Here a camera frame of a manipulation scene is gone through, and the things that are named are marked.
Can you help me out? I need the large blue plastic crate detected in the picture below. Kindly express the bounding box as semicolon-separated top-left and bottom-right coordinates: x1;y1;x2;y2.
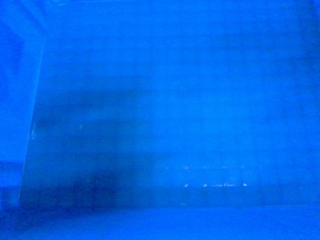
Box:
0;0;320;240

